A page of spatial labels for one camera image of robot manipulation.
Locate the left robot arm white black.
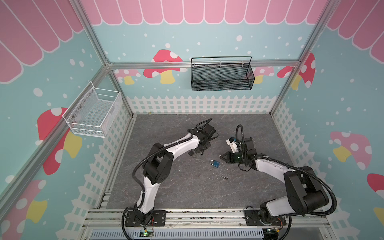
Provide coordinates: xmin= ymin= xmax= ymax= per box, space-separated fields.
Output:
xmin=122 ymin=118 xmax=216 ymax=228

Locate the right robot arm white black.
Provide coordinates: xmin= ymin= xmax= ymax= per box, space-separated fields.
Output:
xmin=220 ymin=125 xmax=337 ymax=224

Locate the blue padlock silver shackle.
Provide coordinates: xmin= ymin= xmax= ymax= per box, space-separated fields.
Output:
xmin=210 ymin=160 xmax=220 ymax=168

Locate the black mesh wall basket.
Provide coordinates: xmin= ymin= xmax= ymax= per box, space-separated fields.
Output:
xmin=191 ymin=56 xmax=255 ymax=92

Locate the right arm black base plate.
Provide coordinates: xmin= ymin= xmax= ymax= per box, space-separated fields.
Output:
xmin=244 ymin=209 xmax=287 ymax=227

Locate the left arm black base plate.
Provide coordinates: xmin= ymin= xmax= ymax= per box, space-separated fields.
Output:
xmin=124 ymin=210 xmax=167 ymax=227

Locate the white wire wall basket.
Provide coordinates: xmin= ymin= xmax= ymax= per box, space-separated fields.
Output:
xmin=63 ymin=82 xmax=123 ymax=138

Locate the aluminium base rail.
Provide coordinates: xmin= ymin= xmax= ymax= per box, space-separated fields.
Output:
xmin=81 ymin=208 xmax=331 ymax=230

